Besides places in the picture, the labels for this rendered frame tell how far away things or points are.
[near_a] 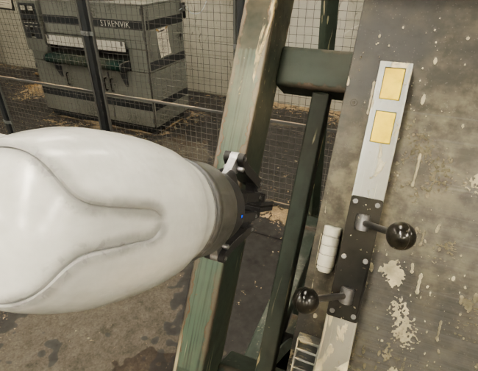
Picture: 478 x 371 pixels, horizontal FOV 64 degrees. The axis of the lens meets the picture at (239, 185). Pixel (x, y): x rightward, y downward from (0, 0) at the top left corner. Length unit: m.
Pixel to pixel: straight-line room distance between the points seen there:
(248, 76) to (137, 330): 1.95
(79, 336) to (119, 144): 2.32
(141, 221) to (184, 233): 0.04
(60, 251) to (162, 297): 2.40
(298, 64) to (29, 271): 0.66
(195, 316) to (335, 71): 0.52
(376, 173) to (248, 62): 0.29
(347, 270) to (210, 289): 0.24
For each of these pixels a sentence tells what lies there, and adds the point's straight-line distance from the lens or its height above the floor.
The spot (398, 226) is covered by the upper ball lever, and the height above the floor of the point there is 1.56.
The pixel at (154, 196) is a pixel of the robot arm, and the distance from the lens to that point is 0.21.
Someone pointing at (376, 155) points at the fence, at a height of 1.59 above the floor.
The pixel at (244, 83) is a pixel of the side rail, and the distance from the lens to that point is 0.70.
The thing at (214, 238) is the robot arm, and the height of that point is 1.67.
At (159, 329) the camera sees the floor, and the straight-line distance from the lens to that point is 2.41.
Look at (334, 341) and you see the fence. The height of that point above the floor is 1.32.
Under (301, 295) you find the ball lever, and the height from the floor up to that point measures 1.46.
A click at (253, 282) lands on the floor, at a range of 2.62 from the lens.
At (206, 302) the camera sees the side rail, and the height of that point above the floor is 1.32.
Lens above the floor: 1.86
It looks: 31 degrees down
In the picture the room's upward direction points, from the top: straight up
